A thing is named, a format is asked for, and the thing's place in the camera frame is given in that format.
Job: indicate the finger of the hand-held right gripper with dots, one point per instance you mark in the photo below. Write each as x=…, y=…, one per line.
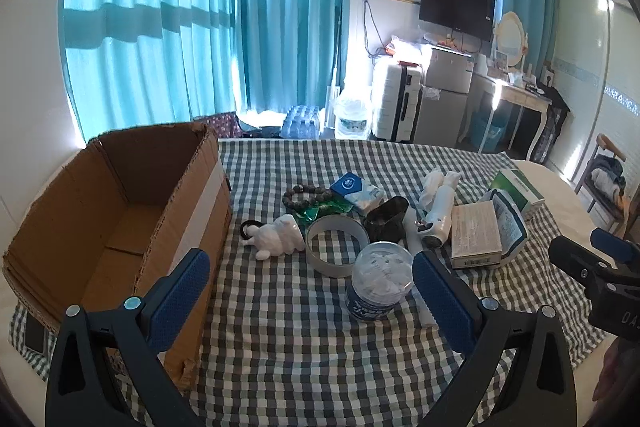
x=575, y=259
x=612, y=244

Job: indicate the white wardrobe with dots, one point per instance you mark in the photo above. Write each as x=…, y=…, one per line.
x=590, y=82

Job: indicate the wide turquoise curtain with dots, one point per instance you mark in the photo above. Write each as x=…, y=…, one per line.
x=150, y=32

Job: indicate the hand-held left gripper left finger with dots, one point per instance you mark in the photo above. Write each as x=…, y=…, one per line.
x=180, y=297

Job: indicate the large water jug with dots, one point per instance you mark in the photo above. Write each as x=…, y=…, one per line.
x=352, y=117

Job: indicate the white plush toy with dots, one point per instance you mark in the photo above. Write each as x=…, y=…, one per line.
x=280, y=237

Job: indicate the black wall television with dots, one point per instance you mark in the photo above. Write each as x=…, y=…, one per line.
x=455, y=4

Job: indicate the white bags on suitcase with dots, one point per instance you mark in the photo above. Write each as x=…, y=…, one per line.
x=407, y=49

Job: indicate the white dressing table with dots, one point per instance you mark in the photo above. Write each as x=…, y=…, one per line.
x=515, y=92

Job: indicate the clear jar with blue label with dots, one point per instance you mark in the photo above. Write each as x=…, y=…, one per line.
x=375, y=297

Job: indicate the blue plastic basket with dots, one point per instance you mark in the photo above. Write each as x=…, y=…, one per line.
x=489, y=132

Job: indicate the white suitcase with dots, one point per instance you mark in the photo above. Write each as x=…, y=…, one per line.
x=392, y=99

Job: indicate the blue white tissue packet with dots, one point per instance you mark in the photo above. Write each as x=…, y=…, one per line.
x=350, y=187

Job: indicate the clothes on chair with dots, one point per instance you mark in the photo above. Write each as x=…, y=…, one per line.
x=607, y=179

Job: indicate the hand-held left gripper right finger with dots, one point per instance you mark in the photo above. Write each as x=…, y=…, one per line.
x=440, y=297

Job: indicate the pack of water bottles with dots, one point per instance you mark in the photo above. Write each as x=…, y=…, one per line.
x=302, y=122

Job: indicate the dotted dark bag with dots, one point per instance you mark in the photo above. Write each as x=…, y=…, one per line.
x=220, y=124

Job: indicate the dark floor bag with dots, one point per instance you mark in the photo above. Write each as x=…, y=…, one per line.
x=260, y=129

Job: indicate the black phone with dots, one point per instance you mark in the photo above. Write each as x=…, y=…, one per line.
x=35, y=332

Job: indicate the wooden chair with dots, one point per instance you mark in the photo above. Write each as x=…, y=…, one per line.
x=607, y=144

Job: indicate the person's right hand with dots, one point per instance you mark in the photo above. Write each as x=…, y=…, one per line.
x=610, y=372

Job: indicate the silver fridge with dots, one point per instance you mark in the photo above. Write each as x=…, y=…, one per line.
x=445, y=107

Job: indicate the oval white mirror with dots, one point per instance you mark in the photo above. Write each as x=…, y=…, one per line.
x=511, y=34

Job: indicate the large clear tape roll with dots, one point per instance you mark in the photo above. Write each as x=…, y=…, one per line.
x=327, y=268

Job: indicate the green white box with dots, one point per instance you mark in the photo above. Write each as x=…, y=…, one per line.
x=520, y=187

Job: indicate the brown cardboard box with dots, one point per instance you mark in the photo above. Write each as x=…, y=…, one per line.
x=100, y=207

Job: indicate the green plastic packet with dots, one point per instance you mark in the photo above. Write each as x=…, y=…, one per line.
x=325, y=208

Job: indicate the narrow turquoise curtain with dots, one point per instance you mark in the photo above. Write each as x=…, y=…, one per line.
x=290, y=17

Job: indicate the white plastic bag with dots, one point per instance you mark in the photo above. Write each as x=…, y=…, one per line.
x=431, y=189

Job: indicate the beige box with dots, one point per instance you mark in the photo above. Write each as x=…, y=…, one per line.
x=475, y=232

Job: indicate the white handheld device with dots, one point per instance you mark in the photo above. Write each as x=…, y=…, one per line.
x=442, y=217

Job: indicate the black hanging bag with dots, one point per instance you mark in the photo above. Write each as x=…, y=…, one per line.
x=550, y=122

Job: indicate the checked grey white cloth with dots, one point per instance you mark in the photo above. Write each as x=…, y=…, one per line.
x=280, y=317

